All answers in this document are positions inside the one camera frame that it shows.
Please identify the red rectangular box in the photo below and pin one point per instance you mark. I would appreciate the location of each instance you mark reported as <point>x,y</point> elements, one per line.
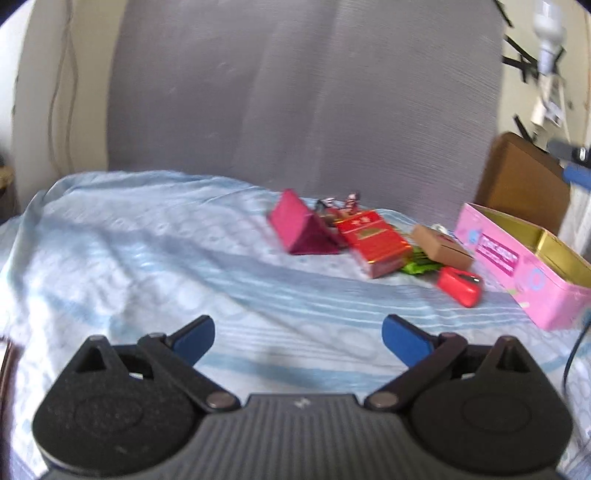
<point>374,244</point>

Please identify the black wall tape strip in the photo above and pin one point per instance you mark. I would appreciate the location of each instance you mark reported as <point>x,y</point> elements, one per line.
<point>519,60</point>

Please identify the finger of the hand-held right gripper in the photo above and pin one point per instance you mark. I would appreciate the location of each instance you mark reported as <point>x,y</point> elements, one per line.
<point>577,175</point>

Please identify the brown woven board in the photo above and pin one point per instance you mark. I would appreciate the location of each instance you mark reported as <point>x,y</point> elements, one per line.
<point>517,180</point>

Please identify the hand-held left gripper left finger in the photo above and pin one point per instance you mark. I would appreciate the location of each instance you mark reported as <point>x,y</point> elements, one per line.
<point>196,339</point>

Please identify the green wet wipes packet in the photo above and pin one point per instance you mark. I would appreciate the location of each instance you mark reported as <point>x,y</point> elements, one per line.
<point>415,266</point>

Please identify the light blue bed sheet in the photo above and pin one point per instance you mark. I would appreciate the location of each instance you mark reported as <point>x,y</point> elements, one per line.
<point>138,258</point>

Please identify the small red plastic case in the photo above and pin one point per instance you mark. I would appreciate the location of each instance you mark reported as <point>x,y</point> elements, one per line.
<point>457,286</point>

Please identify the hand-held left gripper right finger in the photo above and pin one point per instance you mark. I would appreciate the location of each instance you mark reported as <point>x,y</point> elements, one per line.
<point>401,339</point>

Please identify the magenta triangular box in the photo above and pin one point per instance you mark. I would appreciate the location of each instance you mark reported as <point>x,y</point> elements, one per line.
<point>300,226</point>

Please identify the small brown cardboard box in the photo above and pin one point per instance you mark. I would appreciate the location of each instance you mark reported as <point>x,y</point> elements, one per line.
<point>438,247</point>

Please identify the small dark red figurine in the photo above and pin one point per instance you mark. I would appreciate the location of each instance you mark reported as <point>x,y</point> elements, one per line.
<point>351,203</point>

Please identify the pink tin box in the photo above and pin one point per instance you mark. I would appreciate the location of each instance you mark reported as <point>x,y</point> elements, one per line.
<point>508,263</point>

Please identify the grey padded headboard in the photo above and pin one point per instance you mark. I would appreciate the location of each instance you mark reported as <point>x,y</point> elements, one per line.
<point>277,92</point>

